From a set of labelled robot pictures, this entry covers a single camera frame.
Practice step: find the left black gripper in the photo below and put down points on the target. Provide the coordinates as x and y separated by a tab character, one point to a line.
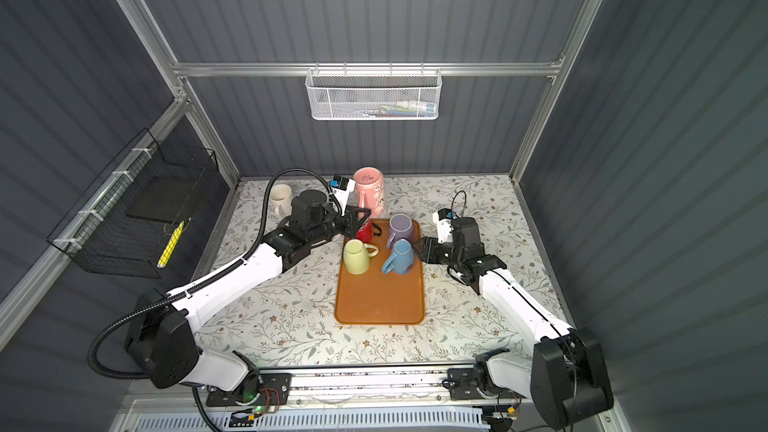
351	225

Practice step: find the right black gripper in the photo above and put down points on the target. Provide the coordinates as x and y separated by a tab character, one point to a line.
429	253

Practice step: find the pink patterned mug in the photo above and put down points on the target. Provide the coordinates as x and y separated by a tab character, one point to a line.
369	188

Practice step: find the white mug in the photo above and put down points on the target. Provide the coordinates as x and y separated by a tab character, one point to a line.
280	199

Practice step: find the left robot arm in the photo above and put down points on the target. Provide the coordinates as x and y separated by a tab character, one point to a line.
163	342

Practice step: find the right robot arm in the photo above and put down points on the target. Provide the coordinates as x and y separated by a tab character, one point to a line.
564	373

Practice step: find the red mug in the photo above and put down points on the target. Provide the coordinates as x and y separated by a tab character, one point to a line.
368	232

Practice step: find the light green mug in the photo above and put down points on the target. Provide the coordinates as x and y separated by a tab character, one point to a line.
357	256

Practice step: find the purple mug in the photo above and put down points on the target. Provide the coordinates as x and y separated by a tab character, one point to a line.
400	227

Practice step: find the blue mug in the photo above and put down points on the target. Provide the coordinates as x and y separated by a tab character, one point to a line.
401	259

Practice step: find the orange plastic tray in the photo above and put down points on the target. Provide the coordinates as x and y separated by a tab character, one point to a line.
375	298

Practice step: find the yellow marker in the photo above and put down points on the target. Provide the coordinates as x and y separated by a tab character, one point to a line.
170	246

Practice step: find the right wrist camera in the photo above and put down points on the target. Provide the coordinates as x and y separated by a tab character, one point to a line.
443	221

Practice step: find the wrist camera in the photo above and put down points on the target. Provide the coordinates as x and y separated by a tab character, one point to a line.
342	187
443	221

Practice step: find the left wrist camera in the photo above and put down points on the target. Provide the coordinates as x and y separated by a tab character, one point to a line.
342	187

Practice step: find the white wire mesh basket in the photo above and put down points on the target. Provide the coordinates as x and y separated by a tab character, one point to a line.
389	96

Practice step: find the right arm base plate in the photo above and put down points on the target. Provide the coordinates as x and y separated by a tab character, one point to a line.
464	384

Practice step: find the aluminium rail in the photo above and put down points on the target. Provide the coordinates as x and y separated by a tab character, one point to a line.
371	384

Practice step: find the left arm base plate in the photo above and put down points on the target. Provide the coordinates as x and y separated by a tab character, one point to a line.
271	389

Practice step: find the black wire basket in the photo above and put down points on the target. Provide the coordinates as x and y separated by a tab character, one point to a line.
124	227

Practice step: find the white slotted cable duct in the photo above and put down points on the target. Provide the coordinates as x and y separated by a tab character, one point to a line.
440	418

